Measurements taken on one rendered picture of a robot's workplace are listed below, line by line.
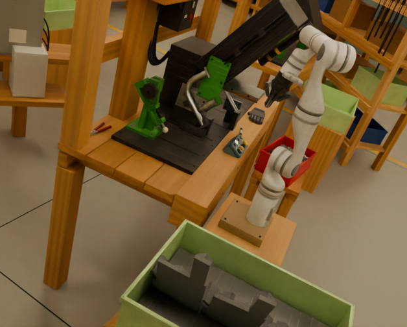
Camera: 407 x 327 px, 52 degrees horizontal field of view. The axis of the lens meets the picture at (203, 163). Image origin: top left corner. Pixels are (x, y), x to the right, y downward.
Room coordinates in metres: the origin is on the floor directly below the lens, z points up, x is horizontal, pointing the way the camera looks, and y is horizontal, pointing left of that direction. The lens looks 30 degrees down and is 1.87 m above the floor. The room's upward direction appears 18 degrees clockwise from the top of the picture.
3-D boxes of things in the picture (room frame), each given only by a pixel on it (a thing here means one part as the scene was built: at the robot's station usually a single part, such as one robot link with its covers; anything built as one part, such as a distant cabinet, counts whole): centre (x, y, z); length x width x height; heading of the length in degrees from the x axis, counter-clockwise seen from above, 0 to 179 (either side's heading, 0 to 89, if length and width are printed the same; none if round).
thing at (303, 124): (1.40, -0.29, 1.26); 0.10 x 0.09 x 0.27; 58
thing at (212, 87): (2.07, 0.08, 1.17); 0.13 x 0.12 x 0.20; 168
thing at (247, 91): (2.21, 0.01, 1.11); 0.39 x 0.16 x 0.03; 78
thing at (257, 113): (2.41, -0.21, 0.91); 0.20 x 0.11 x 0.03; 175
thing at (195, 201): (2.09, -0.15, 0.82); 1.50 x 0.14 x 0.15; 168
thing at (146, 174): (2.15, 0.12, 0.44); 1.49 x 0.70 x 0.88; 168
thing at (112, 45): (2.23, 0.48, 1.23); 1.30 x 0.05 x 0.09; 168
